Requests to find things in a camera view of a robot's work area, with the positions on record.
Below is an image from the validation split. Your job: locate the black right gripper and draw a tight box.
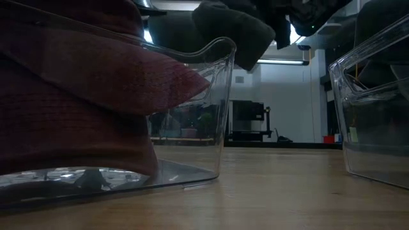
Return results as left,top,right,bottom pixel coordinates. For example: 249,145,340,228
255,0,293,50

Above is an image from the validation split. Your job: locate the green cap crown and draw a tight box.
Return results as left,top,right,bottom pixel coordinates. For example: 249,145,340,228
147,0,276,72

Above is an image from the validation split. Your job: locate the maroon cap with buckle strap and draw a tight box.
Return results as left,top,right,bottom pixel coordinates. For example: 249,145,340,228
0,0,211,116

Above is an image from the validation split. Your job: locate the maroon corduroy cap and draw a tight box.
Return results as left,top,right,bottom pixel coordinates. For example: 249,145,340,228
0,95,160,177

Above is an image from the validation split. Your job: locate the ceiling light tube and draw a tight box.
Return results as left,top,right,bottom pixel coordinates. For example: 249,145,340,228
257,59,309,66

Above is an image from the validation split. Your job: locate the clear plastic bin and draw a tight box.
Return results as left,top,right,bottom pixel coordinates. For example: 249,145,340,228
328,14,409,190
0,6,238,211

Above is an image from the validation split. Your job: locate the black equipment stand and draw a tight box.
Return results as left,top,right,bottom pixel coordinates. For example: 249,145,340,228
230,100,273,142

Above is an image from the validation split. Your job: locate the black floor object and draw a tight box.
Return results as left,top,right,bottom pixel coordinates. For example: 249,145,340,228
274,127,293,143

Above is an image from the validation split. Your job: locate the green plant in white pot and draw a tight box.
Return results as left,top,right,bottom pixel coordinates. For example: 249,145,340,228
180,111,214,139

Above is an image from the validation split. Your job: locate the black aluminium table frame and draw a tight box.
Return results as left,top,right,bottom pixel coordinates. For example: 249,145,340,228
150,137,343,150

